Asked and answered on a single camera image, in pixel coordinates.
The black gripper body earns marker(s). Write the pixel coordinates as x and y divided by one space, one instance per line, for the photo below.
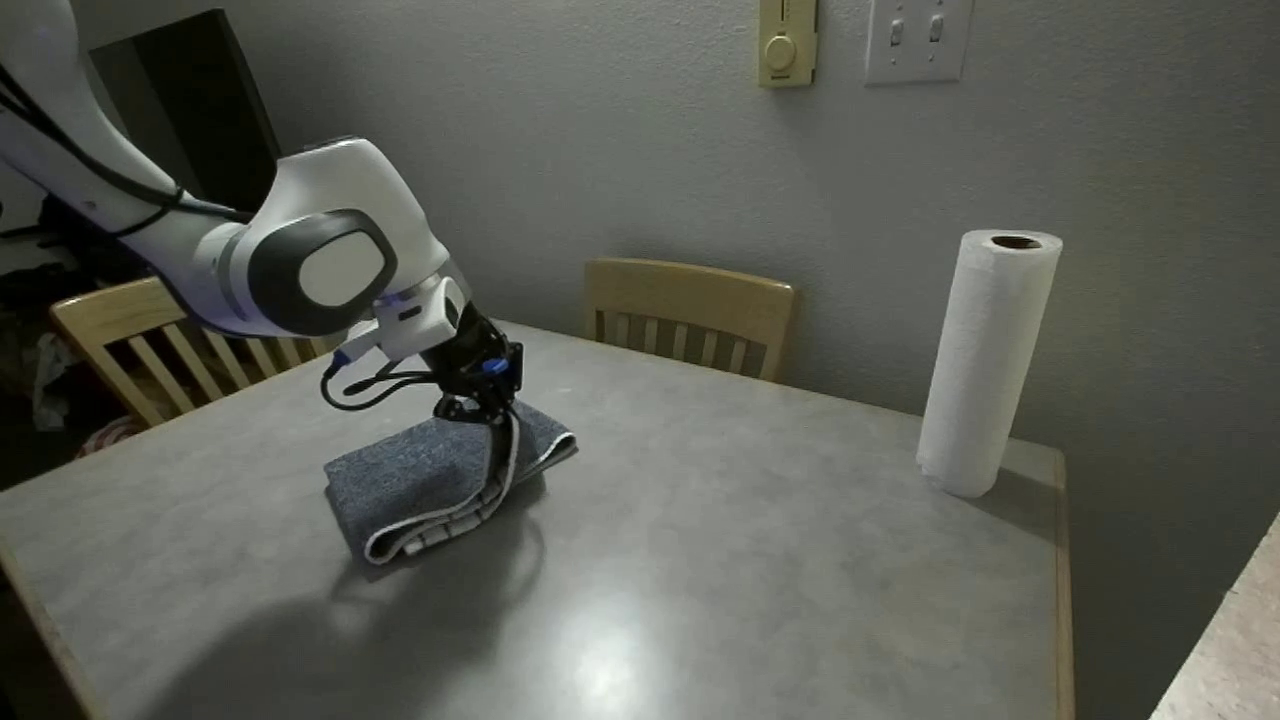
483 361

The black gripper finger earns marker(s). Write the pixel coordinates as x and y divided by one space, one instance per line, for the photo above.
507 444

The blue striped towel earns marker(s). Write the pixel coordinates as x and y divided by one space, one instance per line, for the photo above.
426 482

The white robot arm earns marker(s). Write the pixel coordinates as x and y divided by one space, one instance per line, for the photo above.
320 254

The white paper towel roll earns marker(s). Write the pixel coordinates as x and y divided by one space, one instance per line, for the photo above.
984 361

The wooden chair with curved backrest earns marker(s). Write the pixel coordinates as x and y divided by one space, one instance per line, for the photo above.
692 301

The wooden chair with slatted backrest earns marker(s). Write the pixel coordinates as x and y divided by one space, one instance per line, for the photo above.
133 332

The speckled beige countertop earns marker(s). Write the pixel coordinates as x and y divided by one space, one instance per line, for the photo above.
1232 642

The white light switch plate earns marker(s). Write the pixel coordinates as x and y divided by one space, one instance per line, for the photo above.
921 43

